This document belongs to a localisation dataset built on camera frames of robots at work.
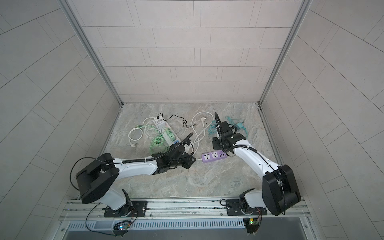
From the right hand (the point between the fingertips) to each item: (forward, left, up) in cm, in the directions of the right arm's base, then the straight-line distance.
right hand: (215, 143), depth 86 cm
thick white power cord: (+5, +50, -4) cm, 51 cm away
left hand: (-7, +10, -3) cm, 13 cm away
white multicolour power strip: (+8, +28, -4) cm, 29 cm away
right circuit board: (-38, -13, -9) cm, 41 cm away
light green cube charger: (+11, +28, 0) cm, 30 cm away
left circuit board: (-36, +45, -4) cm, 57 cm away
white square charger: (+16, +33, -1) cm, 37 cm away
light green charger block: (+7, +26, -1) cm, 26 cm away
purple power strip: (-5, +1, -6) cm, 8 cm away
